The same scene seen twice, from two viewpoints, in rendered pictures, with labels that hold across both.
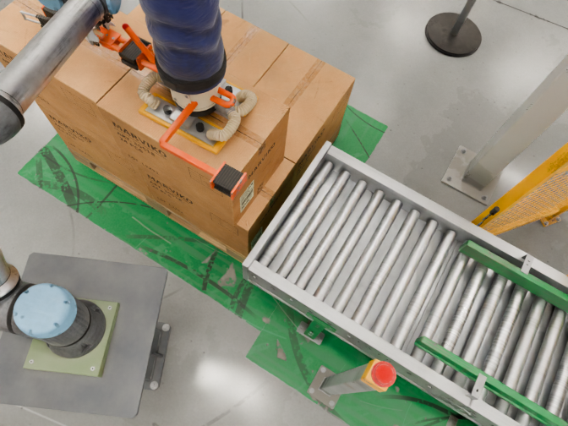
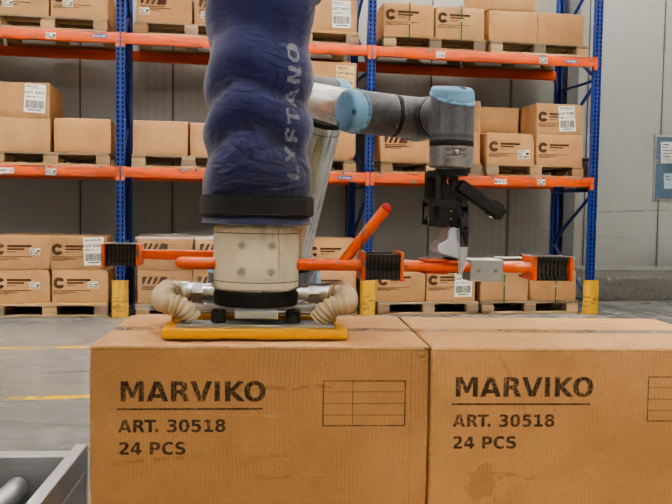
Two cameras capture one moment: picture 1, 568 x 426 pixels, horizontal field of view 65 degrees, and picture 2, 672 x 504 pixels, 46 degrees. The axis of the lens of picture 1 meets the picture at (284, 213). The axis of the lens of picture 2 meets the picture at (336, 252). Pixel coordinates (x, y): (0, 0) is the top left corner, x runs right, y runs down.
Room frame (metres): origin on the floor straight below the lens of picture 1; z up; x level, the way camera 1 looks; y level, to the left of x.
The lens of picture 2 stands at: (2.45, -0.20, 1.19)
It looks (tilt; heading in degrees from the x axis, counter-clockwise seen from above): 3 degrees down; 153
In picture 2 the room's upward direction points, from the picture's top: 1 degrees clockwise
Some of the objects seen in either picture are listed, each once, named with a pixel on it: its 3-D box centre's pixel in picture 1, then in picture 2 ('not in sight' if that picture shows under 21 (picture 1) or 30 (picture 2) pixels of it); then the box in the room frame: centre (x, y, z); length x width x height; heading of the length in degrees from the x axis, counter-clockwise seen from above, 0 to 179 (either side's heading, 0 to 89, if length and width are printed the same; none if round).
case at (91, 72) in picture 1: (88, 67); (554, 426); (1.22, 0.95, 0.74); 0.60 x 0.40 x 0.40; 66
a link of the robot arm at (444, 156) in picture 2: not in sight; (451, 158); (1.11, 0.75, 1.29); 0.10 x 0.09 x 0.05; 158
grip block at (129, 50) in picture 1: (136, 52); (379, 265); (1.06, 0.61, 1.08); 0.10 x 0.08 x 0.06; 159
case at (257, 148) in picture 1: (199, 134); (263, 426); (0.98, 0.40, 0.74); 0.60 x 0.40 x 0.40; 67
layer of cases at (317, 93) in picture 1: (205, 113); not in sight; (1.36, 0.50, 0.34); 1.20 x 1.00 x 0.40; 67
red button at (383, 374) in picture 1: (382, 374); not in sight; (0.13, -0.35, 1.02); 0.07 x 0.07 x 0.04
